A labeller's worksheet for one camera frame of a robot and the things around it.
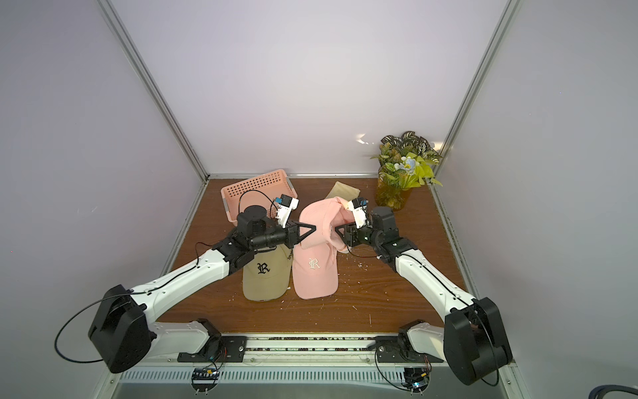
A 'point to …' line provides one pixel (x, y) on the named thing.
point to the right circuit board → (415, 379)
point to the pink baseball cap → (315, 271)
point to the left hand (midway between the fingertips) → (316, 230)
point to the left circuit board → (204, 379)
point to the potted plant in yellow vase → (404, 162)
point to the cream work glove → (344, 191)
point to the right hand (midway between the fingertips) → (341, 222)
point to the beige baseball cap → (267, 276)
